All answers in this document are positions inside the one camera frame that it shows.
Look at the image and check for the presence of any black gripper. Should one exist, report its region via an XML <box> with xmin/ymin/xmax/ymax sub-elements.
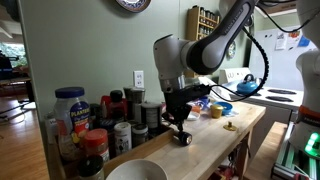
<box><xmin>163</xmin><ymin>89</ymin><xmax>193</xmax><ymax>133</ymax></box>

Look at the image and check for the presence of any black flashlight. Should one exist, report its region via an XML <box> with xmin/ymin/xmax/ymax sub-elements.
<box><xmin>173</xmin><ymin>130</ymin><xmax>194</xmax><ymax>147</ymax></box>

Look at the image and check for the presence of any white plastic lid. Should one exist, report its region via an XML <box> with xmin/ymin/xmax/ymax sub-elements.
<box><xmin>186</xmin><ymin>109</ymin><xmax>202</xmax><ymax>121</ymax></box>

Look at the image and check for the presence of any glass jar with steel lid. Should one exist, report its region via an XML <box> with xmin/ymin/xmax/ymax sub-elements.
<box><xmin>141</xmin><ymin>102</ymin><xmax>163</xmax><ymax>130</ymax></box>

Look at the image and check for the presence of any blue plastic cup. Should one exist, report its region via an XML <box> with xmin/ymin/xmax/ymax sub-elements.
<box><xmin>199</xmin><ymin>95</ymin><xmax>211</xmax><ymax>107</ymax></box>

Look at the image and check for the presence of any small jar with grey lid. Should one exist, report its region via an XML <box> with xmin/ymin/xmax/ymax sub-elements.
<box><xmin>131</xmin><ymin>123</ymin><xmax>149</xmax><ymax>148</ymax></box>

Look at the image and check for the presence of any steel pepper grinder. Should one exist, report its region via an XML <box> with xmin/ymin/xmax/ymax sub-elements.
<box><xmin>123</xmin><ymin>86</ymin><xmax>135</xmax><ymax>122</ymax></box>
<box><xmin>131</xmin><ymin>87</ymin><xmax>146</xmax><ymax>124</ymax></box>

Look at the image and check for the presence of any small brass disc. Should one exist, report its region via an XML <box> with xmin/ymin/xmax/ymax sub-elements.
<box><xmin>223</xmin><ymin>121</ymin><xmax>238</xmax><ymax>132</ymax></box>

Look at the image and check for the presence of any large white paper towel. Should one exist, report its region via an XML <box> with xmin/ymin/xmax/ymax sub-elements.
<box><xmin>198</xmin><ymin>76</ymin><xmax>223</xmax><ymax>90</ymax></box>

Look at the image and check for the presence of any white shaker with black print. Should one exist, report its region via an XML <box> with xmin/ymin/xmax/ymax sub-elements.
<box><xmin>113</xmin><ymin>121</ymin><xmax>133</xmax><ymax>156</ymax></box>

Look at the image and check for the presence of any white bowl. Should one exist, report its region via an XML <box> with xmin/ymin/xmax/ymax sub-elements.
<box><xmin>105</xmin><ymin>158</ymin><xmax>169</xmax><ymax>180</ymax></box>

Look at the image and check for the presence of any red bottle with black cap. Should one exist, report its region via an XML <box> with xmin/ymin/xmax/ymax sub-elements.
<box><xmin>100</xmin><ymin>89</ymin><xmax>128</xmax><ymax>123</ymax></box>

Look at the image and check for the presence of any spice bottle with red lid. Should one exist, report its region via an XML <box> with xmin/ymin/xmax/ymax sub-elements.
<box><xmin>83</xmin><ymin>128</ymin><xmax>110</xmax><ymax>164</ymax></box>

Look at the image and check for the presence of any jar with black lid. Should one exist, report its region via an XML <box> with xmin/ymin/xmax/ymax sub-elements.
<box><xmin>78</xmin><ymin>154</ymin><xmax>105</xmax><ymax>180</ymax></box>

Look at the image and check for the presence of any wooden spice rack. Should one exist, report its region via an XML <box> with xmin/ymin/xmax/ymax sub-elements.
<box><xmin>185</xmin><ymin>5</ymin><xmax>221</xmax><ymax>42</ymax></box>

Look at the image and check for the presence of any white kitchen stove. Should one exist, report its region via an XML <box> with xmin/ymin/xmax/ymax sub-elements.
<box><xmin>218</xmin><ymin>67</ymin><xmax>305</xmax><ymax>111</ymax></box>

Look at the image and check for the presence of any Planters jar with blue lid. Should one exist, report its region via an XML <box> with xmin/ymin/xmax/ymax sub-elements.
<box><xmin>53</xmin><ymin>86</ymin><xmax>92</xmax><ymax>161</ymax></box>

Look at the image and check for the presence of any white refrigerator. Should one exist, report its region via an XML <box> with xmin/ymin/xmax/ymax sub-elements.
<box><xmin>248</xmin><ymin>24</ymin><xmax>318</xmax><ymax>91</ymax></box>

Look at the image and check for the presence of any white paper on refrigerator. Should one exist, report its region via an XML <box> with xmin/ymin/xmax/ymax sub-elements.
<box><xmin>274</xmin><ymin>31</ymin><xmax>288</xmax><ymax>51</ymax></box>

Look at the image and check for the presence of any blue note on refrigerator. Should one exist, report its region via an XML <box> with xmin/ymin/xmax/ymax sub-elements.
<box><xmin>297</xmin><ymin>34</ymin><xmax>311</xmax><ymax>48</ymax></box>

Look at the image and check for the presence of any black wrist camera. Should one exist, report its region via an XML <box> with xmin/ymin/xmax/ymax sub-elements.
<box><xmin>184</xmin><ymin>83</ymin><xmax>212</xmax><ymax>100</ymax></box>

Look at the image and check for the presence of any white wall outlet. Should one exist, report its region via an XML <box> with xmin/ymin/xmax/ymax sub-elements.
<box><xmin>133</xmin><ymin>70</ymin><xmax>145</xmax><ymax>89</ymax></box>

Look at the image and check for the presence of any blue kettle with black handle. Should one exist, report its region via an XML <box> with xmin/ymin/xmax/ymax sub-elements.
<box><xmin>236</xmin><ymin>73</ymin><xmax>259</xmax><ymax>95</ymax></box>

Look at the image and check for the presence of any round wall clock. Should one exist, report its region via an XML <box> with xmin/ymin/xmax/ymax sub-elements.
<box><xmin>226</xmin><ymin>40</ymin><xmax>237</xmax><ymax>60</ymax></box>

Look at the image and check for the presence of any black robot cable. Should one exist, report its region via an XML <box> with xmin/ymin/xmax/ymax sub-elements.
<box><xmin>209</xmin><ymin>26</ymin><xmax>270</xmax><ymax>103</ymax></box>

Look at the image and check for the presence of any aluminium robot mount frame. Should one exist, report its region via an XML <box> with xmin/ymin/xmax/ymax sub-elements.
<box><xmin>271</xmin><ymin>123</ymin><xmax>320</xmax><ymax>180</ymax></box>

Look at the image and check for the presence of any decorative patterned wall plate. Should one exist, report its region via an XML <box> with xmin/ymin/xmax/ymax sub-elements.
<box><xmin>115</xmin><ymin>0</ymin><xmax>152</xmax><ymax>14</ymax></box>

